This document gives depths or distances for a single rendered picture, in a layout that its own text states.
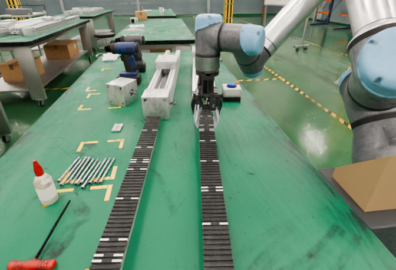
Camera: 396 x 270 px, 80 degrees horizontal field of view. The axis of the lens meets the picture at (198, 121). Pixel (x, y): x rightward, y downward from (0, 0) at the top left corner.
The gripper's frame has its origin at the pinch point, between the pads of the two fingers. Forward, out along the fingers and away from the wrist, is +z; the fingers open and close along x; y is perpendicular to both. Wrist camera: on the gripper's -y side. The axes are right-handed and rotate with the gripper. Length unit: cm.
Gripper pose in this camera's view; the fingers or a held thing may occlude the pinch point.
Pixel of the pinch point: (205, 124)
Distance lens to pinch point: 83.6
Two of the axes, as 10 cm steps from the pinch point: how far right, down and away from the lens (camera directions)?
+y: 0.2, 4.7, -8.8
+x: 10.0, -0.1, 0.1
